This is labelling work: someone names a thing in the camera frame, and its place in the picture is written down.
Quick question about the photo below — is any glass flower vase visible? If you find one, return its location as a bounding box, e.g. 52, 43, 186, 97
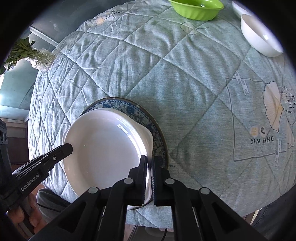
27, 48, 55, 72

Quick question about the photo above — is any white ceramic bowl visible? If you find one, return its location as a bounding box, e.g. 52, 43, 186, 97
232, 1, 254, 19
240, 14, 283, 57

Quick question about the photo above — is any light blue quilted tablecloth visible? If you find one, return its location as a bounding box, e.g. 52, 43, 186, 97
28, 1, 295, 216

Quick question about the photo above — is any pink white rose bouquet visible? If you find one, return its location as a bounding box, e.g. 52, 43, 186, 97
1, 37, 36, 75

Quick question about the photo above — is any white oval dish with handles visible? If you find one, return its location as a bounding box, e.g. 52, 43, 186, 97
63, 108, 153, 197

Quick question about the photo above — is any person's left hand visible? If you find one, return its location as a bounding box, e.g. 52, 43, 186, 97
7, 194, 47, 233

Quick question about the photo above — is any blue white patterned plate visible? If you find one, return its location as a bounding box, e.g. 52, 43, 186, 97
81, 97, 169, 169

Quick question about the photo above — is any white ceramic bowl front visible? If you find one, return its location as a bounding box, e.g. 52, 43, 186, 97
240, 14, 283, 57

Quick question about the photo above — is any green plastic bowl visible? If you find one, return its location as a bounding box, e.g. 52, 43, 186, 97
170, 0, 224, 21

